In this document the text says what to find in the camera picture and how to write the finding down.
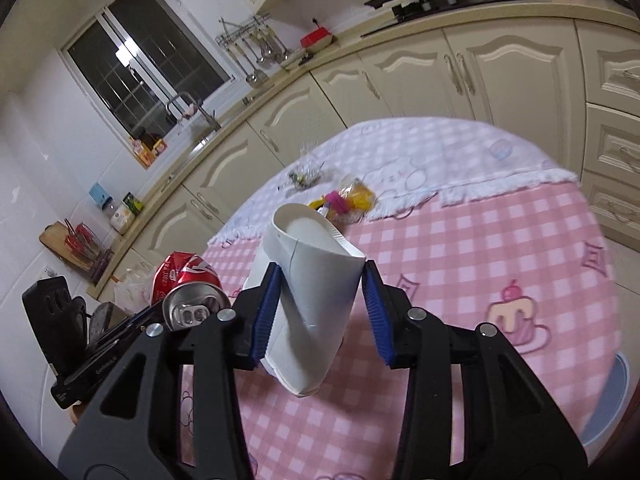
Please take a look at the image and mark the red container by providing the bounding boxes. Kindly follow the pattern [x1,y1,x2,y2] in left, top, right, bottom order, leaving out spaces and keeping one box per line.
[300,26,334,53]

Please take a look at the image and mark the kitchen window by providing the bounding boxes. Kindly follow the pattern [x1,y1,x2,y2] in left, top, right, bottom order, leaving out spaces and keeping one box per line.
[64,0,231,150]

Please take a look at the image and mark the white paper cup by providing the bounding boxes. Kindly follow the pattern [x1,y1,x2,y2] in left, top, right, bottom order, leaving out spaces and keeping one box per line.
[244,204,366,396]

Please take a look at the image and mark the pink checkered tablecloth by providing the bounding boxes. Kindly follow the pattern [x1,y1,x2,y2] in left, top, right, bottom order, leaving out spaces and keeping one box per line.
[179,116,624,480]

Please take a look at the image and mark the small clear wrapper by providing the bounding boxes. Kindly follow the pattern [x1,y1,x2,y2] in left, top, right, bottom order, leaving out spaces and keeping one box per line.
[288,159,324,190]

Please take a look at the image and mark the light blue trash bin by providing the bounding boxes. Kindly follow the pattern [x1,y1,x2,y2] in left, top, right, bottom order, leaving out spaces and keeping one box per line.
[580,352,629,450]

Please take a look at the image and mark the cream kitchen cabinets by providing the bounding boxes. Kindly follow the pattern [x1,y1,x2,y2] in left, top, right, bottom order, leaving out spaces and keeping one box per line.
[88,0,639,299]

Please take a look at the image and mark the red cola can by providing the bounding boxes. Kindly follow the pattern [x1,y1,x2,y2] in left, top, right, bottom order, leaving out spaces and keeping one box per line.
[151,252,231,330]

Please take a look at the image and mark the steel sink faucet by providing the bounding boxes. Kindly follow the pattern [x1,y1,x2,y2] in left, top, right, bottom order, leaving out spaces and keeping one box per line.
[165,91,221,131]

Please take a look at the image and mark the yellow clear plastic bag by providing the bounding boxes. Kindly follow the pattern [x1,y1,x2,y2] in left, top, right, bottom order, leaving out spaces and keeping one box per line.
[308,176,376,226]

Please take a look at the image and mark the utensil hanging rack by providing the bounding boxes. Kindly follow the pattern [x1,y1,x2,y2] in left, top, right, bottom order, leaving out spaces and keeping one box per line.
[216,13,293,89]

